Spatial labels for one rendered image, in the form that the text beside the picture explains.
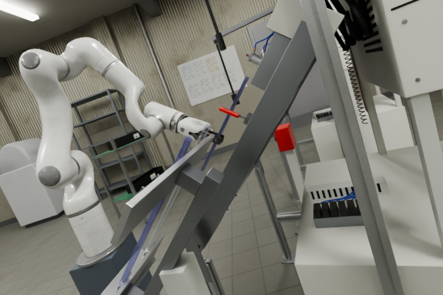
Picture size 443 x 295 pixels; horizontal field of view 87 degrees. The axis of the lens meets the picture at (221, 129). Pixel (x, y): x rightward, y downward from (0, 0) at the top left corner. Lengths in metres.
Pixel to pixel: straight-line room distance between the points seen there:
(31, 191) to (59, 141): 4.64
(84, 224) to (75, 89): 4.76
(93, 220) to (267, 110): 0.80
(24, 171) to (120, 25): 3.24
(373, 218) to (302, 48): 0.40
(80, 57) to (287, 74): 0.75
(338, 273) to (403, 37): 0.57
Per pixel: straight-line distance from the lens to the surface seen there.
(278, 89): 0.56
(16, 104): 6.50
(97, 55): 0.99
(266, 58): 0.60
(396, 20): 0.57
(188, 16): 5.00
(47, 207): 5.59
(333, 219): 0.85
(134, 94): 0.92
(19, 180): 5.71
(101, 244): 1.11
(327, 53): 0.52
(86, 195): 1.06
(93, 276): 1.14
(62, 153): 1.01
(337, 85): 0.52
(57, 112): 1.03
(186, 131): 0.86
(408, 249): 0.79
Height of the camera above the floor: 1.12
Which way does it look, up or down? 8 degrees down
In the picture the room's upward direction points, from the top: 20 degrees counter-clockwise
